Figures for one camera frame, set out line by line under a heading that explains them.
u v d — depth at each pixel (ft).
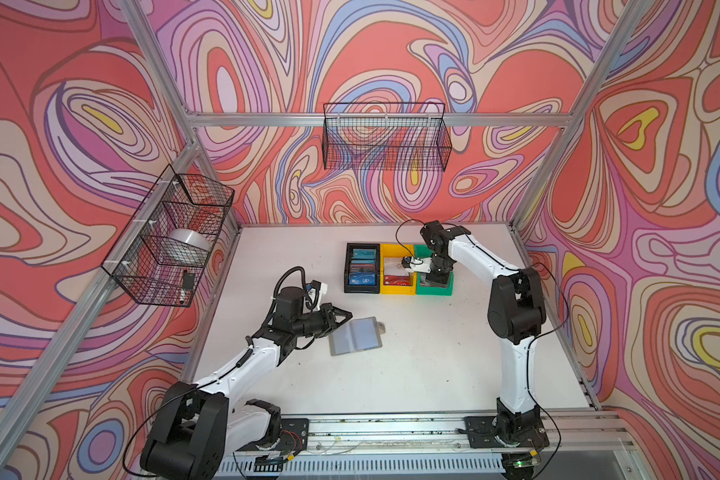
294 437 2.38
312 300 2.40
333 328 2.41
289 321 2.17
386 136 3.15
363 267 3.44
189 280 2.40
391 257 3.50
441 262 2.64
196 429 1.33
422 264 2.84
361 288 3.30
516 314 1.82
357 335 2.98
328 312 2.41
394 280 3.34
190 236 2.41
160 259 2.42
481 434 2.37
